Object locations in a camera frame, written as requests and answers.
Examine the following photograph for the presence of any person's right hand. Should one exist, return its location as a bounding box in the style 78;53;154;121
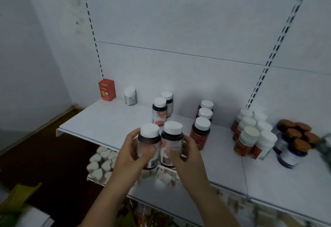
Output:
165;135;207;186

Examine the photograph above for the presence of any person's left hand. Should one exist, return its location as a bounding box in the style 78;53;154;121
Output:
112;128;162;186

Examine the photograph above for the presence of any silver label bottle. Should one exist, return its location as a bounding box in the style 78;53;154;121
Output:
124;86;137;106

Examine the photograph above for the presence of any green label white bottle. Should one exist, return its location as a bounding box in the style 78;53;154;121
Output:
317;134;331;168

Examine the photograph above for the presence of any person's left forearm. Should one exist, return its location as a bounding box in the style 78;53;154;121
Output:
80;177;138;227

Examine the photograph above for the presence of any person's right forearm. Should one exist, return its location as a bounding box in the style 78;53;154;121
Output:
181;180;241;227

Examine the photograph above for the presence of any red carton box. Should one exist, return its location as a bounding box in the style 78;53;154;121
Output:
98;79;117;102

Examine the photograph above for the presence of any stack of white heart-lid jars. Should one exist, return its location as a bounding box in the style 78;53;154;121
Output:
87;145;119;183

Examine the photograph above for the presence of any pile of mixed packets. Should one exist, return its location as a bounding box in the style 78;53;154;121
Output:
113;198;181;227

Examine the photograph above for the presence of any pile of snack bags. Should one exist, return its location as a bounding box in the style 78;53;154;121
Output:
0;182;42;227

